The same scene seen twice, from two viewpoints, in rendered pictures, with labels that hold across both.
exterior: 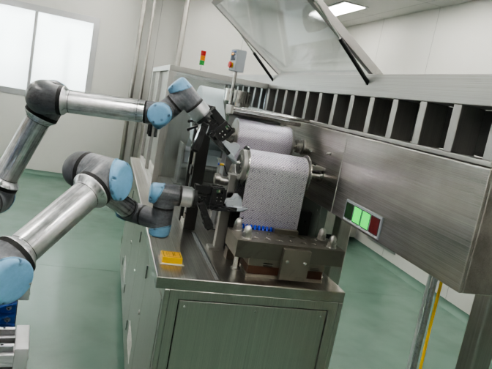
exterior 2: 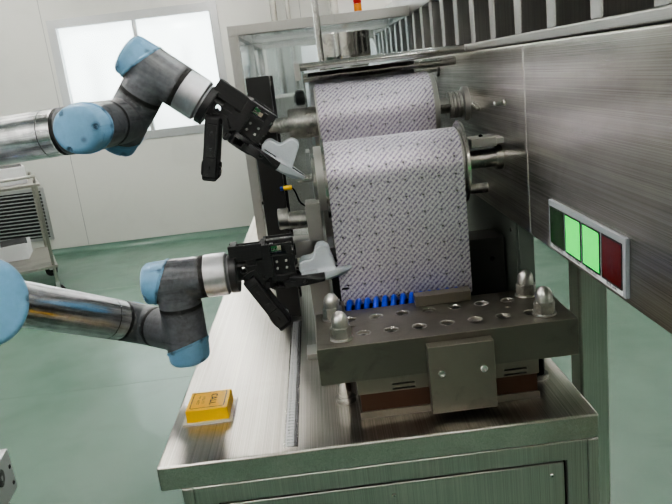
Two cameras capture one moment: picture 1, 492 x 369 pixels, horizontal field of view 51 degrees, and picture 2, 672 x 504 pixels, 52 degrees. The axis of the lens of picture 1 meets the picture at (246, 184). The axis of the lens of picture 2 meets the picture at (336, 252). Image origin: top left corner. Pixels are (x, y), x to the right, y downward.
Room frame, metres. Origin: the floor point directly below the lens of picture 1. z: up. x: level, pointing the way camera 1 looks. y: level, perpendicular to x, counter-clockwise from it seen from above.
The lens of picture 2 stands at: (0.76, -0.31, 1.43)
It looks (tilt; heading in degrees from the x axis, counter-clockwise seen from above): 15 degrees down; 16
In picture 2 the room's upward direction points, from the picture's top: 7 degrees counter-clockwise
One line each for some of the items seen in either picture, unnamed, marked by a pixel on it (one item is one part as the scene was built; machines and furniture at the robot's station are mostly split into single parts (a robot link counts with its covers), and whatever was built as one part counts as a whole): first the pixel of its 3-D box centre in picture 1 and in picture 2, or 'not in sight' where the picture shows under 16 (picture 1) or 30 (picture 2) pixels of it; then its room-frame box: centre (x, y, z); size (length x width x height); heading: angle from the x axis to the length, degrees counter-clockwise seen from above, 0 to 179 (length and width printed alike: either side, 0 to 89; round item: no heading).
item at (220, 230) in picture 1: (220, 211); (312, 280); (1.97, 0.08, 1.05); 0.06 x 0.05 x 0.31; 106
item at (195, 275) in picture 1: (196, 202); (340, 247); (2.86, 0.25, 0.88); 2.52 x 0.66 x 0.04; 16
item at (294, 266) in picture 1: (294, 265); (462, 375); (1.73, -0.22, 0.96); 0.10 x 0.03 x 0.11; 106
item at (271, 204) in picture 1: (271, 206); (402, 249); (1.92, -0.11, 1.12); 0.23 x 0.01 x 0.18; 106
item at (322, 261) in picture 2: (237, 203); (324, 261); (1.87, 0.02, 1.12); 0.09 x 0.03 x 0.06; 105
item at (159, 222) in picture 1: (157, 220); (179, 331); (1.82, 0.29, 1.01); 0.11 x 0.08 x 0.11; 67
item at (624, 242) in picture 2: (362, 217); (583, 242); (1.66, -0.39, 1.18); 0.25 x 0.01 x 0.07; 16
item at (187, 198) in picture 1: (187, 196); (219, 273); (1.84, 0.20, 1.11); 0.08 x 0.05 x 0.08; 16
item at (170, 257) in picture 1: (170, 257); (209, 405); (1.73, 0.21, 0.91); 0.07 x 0.07 x 0.02; 16
